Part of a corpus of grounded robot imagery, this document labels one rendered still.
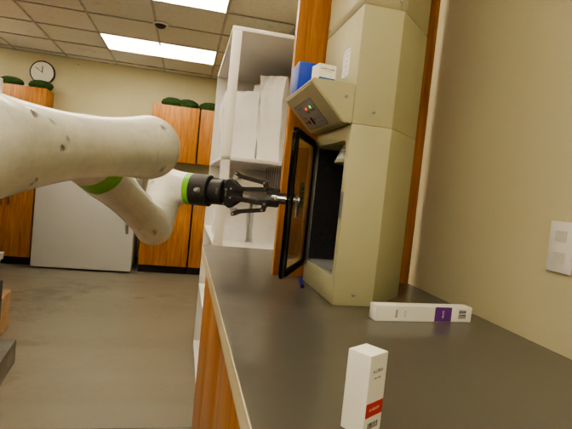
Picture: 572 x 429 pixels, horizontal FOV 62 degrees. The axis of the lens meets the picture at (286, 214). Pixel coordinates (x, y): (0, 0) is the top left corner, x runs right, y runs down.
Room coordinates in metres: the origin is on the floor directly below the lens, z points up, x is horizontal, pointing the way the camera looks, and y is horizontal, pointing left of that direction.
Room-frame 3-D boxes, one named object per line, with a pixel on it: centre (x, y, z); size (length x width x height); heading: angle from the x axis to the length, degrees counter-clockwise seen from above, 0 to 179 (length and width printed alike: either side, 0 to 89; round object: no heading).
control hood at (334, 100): (1.36, -0.05, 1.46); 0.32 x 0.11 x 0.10; 12
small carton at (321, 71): (1.31, -0.06, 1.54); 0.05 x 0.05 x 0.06; 20
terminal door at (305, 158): (1.37, -0.03, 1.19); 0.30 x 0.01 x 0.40; 167
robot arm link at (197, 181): (1.37, 0.25, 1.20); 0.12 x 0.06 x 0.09; 167
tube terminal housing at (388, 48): (1.40, -0.23, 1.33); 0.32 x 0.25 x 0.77; 12
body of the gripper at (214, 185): (1.36, 0.18, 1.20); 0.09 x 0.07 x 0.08; 77
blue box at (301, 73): (1.45, -0.03, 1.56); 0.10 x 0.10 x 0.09; 12
